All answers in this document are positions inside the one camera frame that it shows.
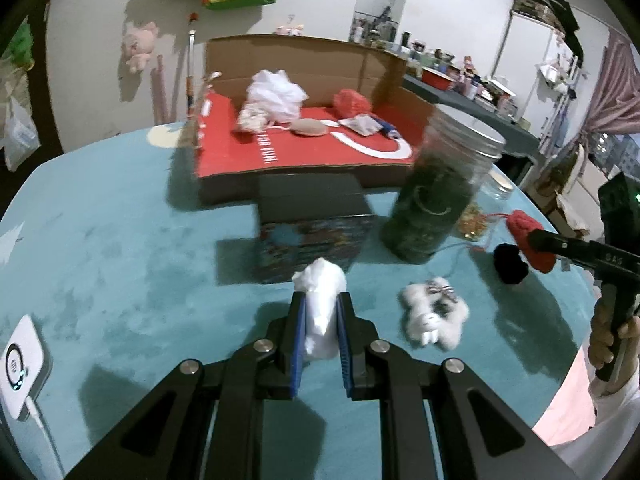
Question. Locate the white power bank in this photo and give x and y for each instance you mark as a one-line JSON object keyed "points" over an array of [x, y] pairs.
{"points": [[20, 365]]}

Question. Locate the grey side table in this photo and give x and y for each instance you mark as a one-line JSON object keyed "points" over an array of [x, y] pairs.
{"points": [[500, 130]]}

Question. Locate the grey and blue pouch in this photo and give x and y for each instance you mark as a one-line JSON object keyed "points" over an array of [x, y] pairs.
{"points": [[365, 125]]}

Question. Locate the dark door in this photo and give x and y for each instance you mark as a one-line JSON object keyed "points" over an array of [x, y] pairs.
{"points": [[47, 115]]}

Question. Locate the red and black yarn pompom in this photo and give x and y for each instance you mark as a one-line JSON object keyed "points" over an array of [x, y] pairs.
{"points": [[520, 227]]}

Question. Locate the tall jar with green contents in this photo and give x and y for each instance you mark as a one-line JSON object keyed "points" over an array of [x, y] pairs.
{"points": [[425, 210]]}

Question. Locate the cardboard box with red lining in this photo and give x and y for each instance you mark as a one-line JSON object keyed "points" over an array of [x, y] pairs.
{"points": [[300, 155]]}

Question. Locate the row of cosmetic bottles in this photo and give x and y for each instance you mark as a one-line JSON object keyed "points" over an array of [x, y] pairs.
{"points": [[465, 75]]}

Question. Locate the dark bag on rack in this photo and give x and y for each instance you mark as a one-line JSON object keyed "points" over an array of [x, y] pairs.
{"points": [[545, 10]]}

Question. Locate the white metal rack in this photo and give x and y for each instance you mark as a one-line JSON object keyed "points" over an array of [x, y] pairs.
{"points": [[530, 60]]}

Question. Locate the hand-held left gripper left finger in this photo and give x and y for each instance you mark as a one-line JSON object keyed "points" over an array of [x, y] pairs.
{"points": [[297, 345]]}

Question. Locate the small glass jar yellow contents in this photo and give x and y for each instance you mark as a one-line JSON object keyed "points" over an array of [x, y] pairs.
{"points": [[472, 222]]}

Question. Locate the person's right forearm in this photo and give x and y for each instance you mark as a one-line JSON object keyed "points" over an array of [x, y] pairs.
{"points": [[610, 425]]}

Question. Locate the tan round puff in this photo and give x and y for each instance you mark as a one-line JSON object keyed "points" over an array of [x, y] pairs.
{"points": [[310, 127]]}

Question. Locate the white plush toy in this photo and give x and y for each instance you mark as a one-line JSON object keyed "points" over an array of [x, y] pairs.
{"points": [[432, 317]]}

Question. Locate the person's right hand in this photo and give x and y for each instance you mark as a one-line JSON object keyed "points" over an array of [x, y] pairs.
{"points": [[600, 340]]}

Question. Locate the small pink toy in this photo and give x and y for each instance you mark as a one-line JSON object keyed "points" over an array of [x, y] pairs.
{"points": [[290, 30]]}

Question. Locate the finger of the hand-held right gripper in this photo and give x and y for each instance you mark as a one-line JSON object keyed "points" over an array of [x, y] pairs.
{"points": [[565, 246]]}

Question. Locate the green plush toy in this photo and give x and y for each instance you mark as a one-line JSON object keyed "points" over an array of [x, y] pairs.
{"points": [[22, 42]]}

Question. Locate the pink plush toy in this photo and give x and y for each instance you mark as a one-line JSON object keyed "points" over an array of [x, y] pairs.
{"points": [[140, 42]]}

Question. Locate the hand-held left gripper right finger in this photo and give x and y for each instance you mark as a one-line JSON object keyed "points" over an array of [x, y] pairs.
{"points": [[345, 345]]}

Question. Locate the wall mirror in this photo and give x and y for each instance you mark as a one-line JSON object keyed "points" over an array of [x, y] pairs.
{"points": [[385, 5]]}

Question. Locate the pink umbrella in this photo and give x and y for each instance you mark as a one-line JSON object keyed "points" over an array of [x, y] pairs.
{"points": [[161, 90]]}

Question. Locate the clear plastic bag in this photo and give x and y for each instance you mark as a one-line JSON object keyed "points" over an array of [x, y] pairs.
{"points": [[20, 135]]}

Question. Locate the white mesh bath pouf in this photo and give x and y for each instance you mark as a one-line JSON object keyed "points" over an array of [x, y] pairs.
{"points": [[277, 92]]}

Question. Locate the colourful printed box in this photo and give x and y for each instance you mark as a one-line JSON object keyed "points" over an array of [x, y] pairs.
{"points": [[310, 245]]}

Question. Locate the beige knitted plush toy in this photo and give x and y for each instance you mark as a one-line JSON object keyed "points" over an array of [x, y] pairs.
{"points": [[252, 119]]}

